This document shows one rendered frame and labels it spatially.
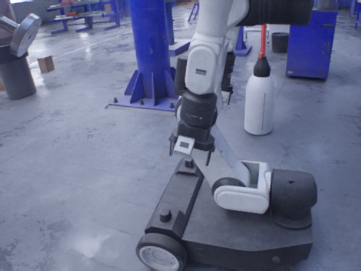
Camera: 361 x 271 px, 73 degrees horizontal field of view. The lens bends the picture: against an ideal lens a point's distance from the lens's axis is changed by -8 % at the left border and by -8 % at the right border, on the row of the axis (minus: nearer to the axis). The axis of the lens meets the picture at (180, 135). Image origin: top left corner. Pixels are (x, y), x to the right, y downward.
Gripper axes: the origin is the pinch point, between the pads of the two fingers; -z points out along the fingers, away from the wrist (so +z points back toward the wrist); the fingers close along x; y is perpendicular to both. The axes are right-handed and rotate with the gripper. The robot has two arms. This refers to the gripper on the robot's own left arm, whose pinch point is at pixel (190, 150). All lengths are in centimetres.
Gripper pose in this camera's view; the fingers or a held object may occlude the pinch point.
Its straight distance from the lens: 75.6
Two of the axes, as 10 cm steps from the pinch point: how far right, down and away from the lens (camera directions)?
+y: -2.9, 5.0, -8.2
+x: -9.5, -2.5, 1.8
